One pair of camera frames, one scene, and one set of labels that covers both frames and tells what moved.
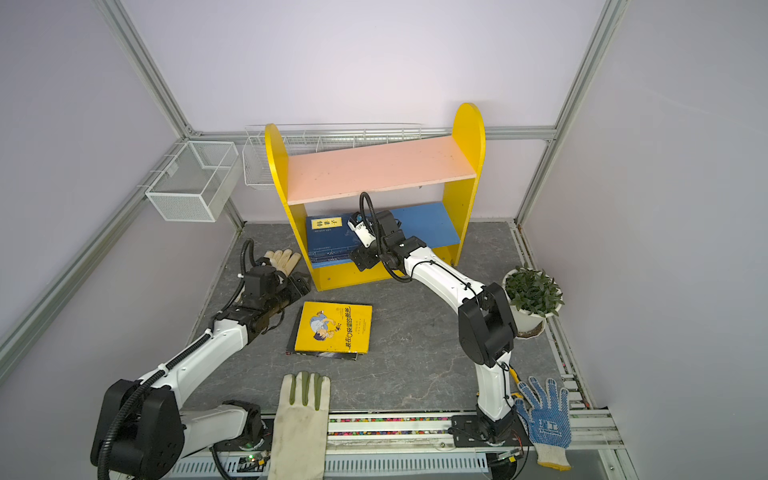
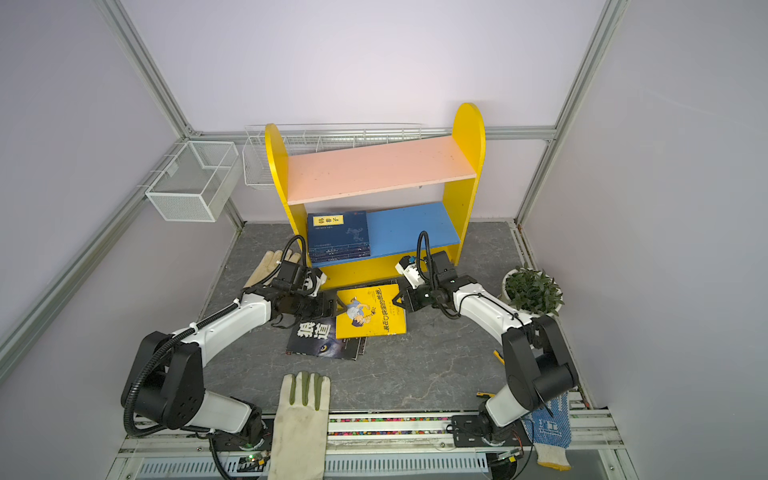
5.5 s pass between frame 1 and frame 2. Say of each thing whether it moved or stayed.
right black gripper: moved
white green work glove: stayed
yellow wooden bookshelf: stayed
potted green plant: stayed
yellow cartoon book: moved
